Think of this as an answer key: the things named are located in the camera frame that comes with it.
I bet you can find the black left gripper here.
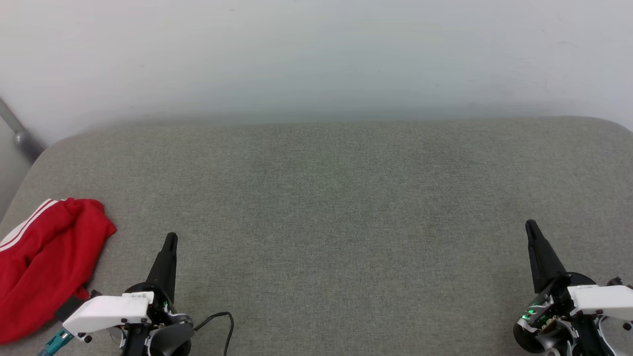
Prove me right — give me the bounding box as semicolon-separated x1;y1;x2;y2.
120;232;194;356

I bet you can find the red sports jersey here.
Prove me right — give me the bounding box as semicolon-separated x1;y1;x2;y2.
0;198;117;345

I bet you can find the teal cable connector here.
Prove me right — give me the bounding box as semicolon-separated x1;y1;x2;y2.
38;328;75;356

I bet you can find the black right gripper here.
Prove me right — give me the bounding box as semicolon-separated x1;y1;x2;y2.
513;220;601;356

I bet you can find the grey wall pipe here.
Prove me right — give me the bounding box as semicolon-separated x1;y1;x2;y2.
0;98;31;150

